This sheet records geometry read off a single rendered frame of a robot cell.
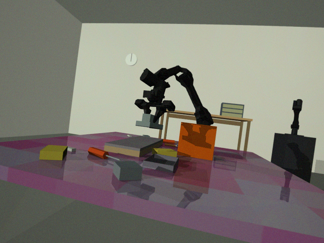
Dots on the yellow rectangular block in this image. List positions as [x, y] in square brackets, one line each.
[167, 152]
[53, 152]

